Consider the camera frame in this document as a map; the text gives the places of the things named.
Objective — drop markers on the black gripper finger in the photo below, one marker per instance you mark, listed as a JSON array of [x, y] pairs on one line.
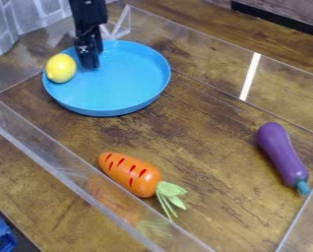
[[88, 47]]

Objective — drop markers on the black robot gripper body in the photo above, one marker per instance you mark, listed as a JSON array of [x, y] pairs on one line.
[[90, 13]]

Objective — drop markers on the yellow toy lemon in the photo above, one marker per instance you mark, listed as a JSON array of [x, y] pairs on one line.
[[60, 68]]

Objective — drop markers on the round blue tray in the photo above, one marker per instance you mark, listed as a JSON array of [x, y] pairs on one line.
[[127, 83]]

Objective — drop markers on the white curtain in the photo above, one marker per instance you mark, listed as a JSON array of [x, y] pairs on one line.
[[27, 15]]

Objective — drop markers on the orange toy carrot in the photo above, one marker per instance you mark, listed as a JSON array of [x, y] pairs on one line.
[[140, 178]]

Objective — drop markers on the black baseboard strip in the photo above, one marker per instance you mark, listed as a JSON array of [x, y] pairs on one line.
[[271, 17]]

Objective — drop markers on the purple toy eggplant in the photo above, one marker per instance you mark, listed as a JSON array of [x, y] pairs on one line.
[[275, 144]]

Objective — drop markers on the blue box corner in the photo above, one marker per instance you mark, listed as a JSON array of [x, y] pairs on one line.
[[8, 240]]

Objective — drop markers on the clear acrylic enclosure wall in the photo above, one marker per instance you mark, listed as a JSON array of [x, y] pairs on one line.
[[242, 73]]

